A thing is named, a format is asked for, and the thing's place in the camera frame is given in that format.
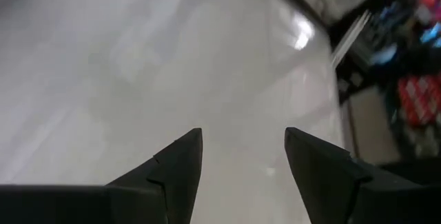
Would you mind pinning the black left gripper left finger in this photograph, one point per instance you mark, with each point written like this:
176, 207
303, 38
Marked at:
175, 182

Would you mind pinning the red storage box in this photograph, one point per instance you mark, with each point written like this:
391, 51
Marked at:
420, 100

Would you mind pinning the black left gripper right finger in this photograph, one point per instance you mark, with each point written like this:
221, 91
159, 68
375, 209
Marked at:
324, 182

